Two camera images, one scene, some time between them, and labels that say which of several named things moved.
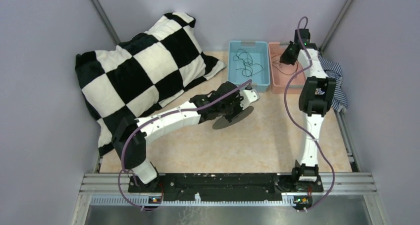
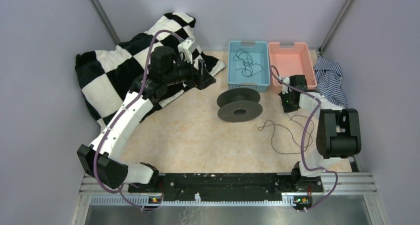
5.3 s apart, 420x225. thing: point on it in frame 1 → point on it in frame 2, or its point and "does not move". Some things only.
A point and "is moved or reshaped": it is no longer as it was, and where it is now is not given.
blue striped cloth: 334,70 does not move
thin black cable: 281,66 is moved or reshaped
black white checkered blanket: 133,79 does not move
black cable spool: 222,122 is moved or reshaped
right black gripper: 284,57 → 286,108
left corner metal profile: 101,11 does not move
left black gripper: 237,99 → 200,79
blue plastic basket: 246,63 does not move
